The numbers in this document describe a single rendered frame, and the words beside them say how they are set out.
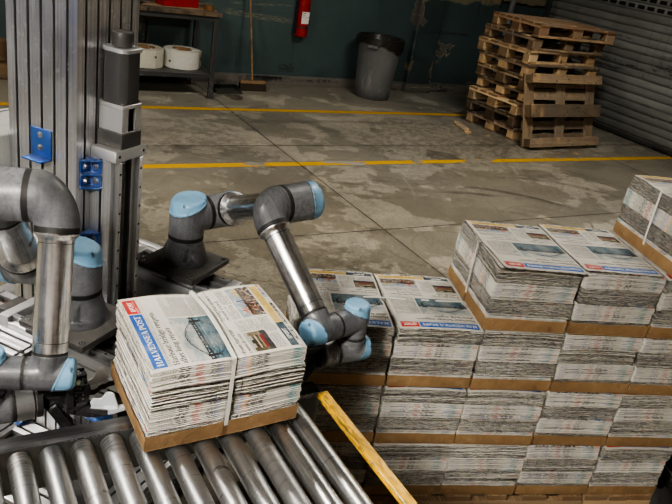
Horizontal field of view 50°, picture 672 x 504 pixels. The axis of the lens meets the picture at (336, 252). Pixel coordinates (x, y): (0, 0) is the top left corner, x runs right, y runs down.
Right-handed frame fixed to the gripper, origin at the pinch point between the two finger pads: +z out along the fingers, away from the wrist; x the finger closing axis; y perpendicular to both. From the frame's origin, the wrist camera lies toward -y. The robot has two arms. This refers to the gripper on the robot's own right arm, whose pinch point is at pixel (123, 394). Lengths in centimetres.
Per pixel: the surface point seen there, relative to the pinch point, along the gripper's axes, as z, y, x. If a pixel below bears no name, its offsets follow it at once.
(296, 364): 33.9, 17.8, -22.7
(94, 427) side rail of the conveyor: -8.8, -0.3, -9.9
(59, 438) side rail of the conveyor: -16.7, -0.3, -11.4
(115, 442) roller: -5.6, -0.3, -16.3
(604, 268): 148, 27, -11
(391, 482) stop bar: 47, 2, -50
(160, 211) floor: 98, -80, 294
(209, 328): 16.4, 22.9, -10.6
